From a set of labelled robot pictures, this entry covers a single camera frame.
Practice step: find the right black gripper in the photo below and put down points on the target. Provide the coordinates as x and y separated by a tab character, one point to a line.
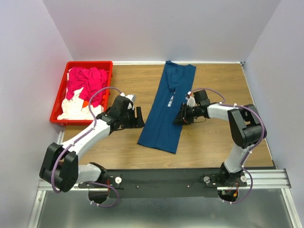
186	120

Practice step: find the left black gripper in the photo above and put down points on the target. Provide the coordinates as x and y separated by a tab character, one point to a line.
138	122

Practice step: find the blue printed t shirt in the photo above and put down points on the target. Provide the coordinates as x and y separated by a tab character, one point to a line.
159	131

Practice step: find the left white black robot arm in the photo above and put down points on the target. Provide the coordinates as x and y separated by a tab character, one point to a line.
61	166

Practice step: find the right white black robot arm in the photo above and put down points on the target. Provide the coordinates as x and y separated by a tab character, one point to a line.
246	127

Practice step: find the orange t shirt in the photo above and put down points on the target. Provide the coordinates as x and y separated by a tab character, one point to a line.
85	103

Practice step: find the magenta t shirt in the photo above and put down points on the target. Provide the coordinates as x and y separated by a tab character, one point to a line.
90	79

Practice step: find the white t shirt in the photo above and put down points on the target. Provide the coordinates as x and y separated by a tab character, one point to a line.
73	109

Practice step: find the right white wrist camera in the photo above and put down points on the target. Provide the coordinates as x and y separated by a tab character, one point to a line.
190	99

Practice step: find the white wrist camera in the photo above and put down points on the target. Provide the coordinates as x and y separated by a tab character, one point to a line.
131	99
190	99

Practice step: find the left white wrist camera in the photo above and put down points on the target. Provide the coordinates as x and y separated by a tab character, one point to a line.
131	99

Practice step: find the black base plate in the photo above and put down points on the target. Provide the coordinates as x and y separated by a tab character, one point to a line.
169	183

